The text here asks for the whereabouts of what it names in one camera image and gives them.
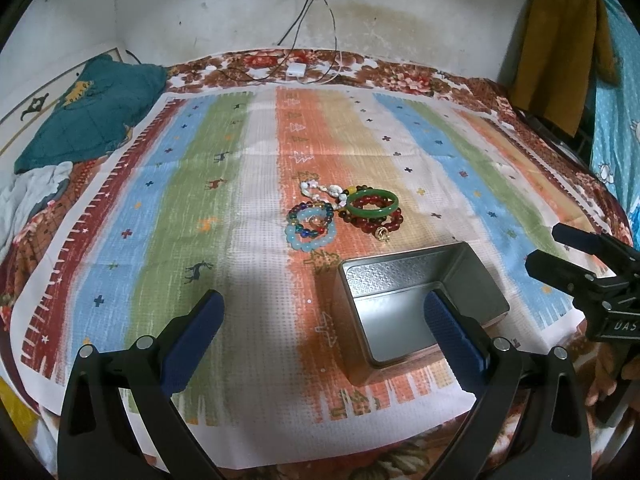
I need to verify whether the red bead bracelet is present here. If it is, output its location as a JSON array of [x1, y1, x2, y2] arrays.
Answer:
[[337, 194, 405, 238]]

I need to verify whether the light blue bead bracelet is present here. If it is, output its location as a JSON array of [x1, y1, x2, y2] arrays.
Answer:
[[284, 209, 338, 253]]

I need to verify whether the light blue dotted cloth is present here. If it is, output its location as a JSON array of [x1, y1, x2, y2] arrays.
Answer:
[[529, 0, 640, 221]]

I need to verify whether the silver metal tin box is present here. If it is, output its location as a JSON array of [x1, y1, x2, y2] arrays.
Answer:
[[331, 242, 510, 386]]

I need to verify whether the small gold charm pendant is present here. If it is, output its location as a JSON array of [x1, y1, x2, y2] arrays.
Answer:
[[374, 226, 390, 243]]

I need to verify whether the green jade bangle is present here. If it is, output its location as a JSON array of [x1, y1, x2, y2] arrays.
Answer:
[[345, 188, 399, 220]]

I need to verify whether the mustard yellow hanging cloth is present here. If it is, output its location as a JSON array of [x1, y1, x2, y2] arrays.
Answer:
[[509, 0, 620, 136]]

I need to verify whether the white crumpled cloth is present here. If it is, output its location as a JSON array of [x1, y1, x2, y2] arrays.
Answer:
[[0, 162, 73, 260]]

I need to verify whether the colourful striped cloth mat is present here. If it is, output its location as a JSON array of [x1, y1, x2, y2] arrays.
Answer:
[[10, 84, 609, 470]]

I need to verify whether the teal pillow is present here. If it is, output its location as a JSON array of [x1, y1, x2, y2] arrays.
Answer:
[[14, 54, 167, 174]]

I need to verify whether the white charger adapter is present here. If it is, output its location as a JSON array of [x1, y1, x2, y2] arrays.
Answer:
[[285, 62, 307, 79]]

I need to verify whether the white shell bead bracelet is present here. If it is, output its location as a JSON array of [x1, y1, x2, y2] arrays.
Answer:
[[299, 173, 350, 207]]

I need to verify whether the white charging cable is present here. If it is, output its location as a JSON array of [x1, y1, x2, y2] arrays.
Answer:
[[278, 0, 352, 86]]

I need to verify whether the black power cable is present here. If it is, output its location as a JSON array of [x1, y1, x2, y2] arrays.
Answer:
[[199, 0, 327, 84]]

